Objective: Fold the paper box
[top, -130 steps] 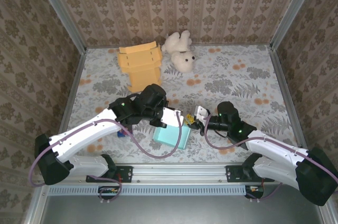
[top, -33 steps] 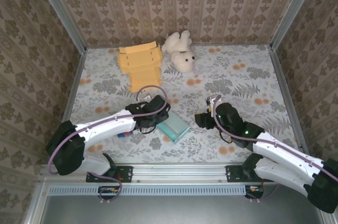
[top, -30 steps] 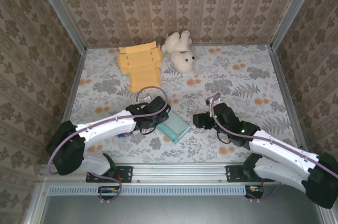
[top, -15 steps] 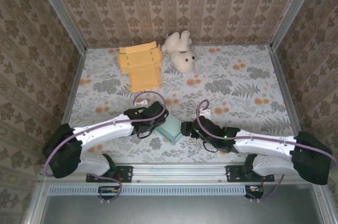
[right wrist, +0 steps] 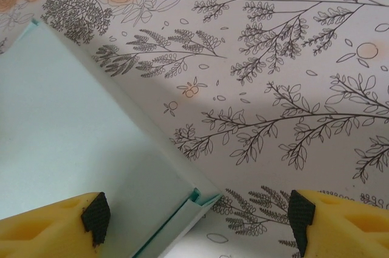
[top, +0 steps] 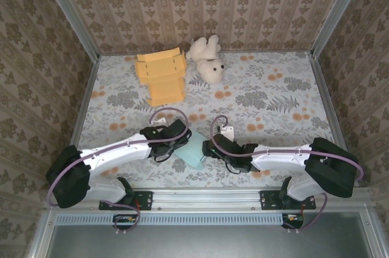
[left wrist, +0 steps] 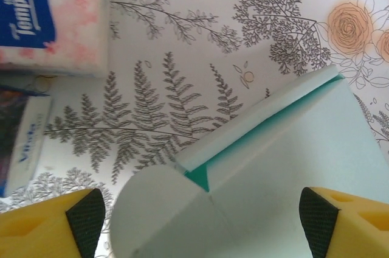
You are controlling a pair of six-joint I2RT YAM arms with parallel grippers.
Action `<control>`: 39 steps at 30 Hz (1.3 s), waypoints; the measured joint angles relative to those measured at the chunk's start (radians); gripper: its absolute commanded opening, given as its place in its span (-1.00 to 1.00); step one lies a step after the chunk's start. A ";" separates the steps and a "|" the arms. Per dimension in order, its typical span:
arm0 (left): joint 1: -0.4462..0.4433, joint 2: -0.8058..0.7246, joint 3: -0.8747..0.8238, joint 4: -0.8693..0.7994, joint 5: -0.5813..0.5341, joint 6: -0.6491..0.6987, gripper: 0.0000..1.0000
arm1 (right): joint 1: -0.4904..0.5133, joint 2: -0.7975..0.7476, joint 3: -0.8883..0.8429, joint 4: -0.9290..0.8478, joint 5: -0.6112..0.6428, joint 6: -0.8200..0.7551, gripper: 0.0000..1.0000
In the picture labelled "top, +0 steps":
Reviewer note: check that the light blue paper box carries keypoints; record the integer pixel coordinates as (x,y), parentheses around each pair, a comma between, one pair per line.
(193,151)

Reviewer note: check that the orange paper box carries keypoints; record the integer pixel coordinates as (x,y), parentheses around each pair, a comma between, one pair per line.
(161,69)

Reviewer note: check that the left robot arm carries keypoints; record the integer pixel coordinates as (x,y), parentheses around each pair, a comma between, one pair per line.
(115,156)

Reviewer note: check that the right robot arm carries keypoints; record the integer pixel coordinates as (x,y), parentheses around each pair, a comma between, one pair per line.
(282,157)

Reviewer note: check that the floral tablecloth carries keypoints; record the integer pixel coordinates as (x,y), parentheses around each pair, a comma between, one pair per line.
(212,179)

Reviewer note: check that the cream plush teddy bear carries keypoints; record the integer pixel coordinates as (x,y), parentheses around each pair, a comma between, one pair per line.
(208,66)

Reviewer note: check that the black connector board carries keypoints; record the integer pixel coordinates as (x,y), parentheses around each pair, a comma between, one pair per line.
(124,221)
(292,221)

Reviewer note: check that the grey metal panel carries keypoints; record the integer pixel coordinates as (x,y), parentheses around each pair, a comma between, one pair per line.
(206,242)

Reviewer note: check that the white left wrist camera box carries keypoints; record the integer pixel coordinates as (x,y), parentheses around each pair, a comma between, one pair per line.
(160,120)

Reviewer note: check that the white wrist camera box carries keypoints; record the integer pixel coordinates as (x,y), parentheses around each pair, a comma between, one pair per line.
(227,132)
(160,120)

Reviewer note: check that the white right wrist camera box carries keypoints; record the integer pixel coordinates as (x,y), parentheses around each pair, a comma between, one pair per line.
(227,132)

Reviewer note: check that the aluminium table rail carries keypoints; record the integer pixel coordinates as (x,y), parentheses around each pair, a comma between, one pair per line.
(206,198)

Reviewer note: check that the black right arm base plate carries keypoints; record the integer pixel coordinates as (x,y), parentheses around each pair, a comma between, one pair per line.
(267,200)

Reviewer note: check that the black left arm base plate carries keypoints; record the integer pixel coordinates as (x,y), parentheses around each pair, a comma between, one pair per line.
(146,200)

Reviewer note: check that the aluminium side rail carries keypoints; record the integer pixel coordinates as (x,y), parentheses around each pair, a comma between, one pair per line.
(334,118)
(81,118)

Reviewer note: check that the aluminium frame post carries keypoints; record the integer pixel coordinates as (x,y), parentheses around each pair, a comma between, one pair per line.
(338,11)
(69,11)

